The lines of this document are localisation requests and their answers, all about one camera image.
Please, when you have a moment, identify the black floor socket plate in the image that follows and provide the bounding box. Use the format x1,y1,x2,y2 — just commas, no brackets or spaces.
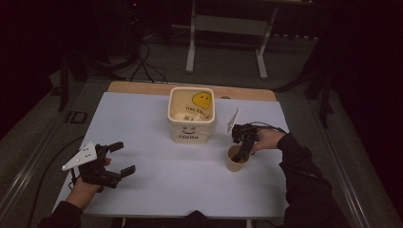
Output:
65,110,88,124

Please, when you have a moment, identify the white metal stand frame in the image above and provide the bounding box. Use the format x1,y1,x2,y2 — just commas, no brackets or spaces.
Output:
184,0,280,81

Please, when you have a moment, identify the right hand-held gripper cable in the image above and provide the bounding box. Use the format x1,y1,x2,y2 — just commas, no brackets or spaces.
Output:
248,121,289,134

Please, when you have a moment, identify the person's right hand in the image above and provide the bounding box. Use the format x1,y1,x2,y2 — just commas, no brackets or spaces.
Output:
252,127,286,154

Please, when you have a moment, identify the brown paper cup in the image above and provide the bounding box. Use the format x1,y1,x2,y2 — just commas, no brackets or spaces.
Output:
225,144,252,173

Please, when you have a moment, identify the black floor cable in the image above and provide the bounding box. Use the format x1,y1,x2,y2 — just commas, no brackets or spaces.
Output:
128,41,169,85
27,135,86,228

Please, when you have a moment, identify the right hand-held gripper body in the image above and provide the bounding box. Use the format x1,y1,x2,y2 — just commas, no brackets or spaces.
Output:
226,107,260,145

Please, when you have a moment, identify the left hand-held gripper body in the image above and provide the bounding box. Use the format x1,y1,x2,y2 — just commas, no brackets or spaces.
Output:
61,141,123,189

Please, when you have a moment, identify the person's left hand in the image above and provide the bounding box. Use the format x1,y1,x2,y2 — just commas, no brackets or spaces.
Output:
65,180,105,211

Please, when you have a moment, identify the white table cover sheet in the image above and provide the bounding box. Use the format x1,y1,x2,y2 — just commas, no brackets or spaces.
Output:
51,91,291,220

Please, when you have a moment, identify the cream square bin smiley print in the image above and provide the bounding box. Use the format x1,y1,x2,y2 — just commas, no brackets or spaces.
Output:
166,86,219,144

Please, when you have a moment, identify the dark metal stand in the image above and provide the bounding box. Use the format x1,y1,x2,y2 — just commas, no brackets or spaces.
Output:
275,39,336,129
57,51,88,112

